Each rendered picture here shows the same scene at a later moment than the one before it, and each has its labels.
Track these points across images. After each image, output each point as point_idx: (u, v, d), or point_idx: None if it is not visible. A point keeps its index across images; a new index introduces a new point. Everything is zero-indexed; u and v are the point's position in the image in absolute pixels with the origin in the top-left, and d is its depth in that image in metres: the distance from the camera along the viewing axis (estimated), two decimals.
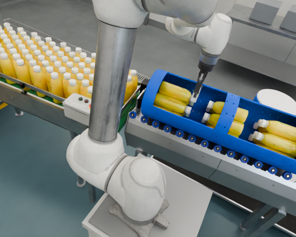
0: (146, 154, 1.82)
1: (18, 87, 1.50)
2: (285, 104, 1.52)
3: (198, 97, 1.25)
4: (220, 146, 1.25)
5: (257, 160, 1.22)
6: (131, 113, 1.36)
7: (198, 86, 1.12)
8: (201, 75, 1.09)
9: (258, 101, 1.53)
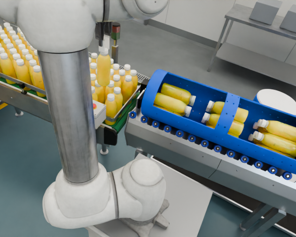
0: (146, 154, 1.82)
1: (18, 87, 1.50)
2: (285, 104, 1.52)
3: (109, 48, 1.13)
4: (220, 146, 1.25)
5: (257, 160, 1.22)
6: (131, 113, 1.36)
7: (97, 30, 1.00)
8: None
9: (258, 101, 1.53)
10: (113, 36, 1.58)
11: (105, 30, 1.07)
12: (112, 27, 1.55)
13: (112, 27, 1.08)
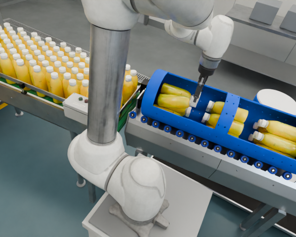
0: (146, 154, 1.82)
1: (18, 87, 1.50)
2: (285, 104, 1.52)
3: (198, 101, 1.21)
4: (220, 146, 1.25)
5: (257, 160, 1.22)
6: (131, 113, 1.36)
7: (198, 91, 1.07)
8: (202, 80, 1.04)
9: (258, 101, 1.53)
10: None
11: None
12: None
13: None
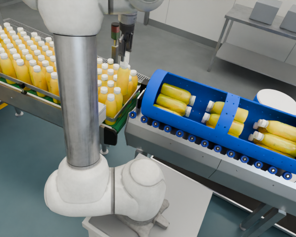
0: (146, 154, 1.82)
1: (18, 87, 1.50)
2: (285, 104, 1.52)
3: (128, 62, 1.27)
4: (220, 146, 1.25)
5: (257, 160, 1.22)
6: (131, 113, 1.36)
7: (121, 48, 1.14)
8: (122, 36, 1.11)
9: (258, 101, 1.53)
10: (113, 36, 1.58)
11: (126, 47, 1.21)
12: (112, 27, 1.55)
13: (131, 43, 1.22)
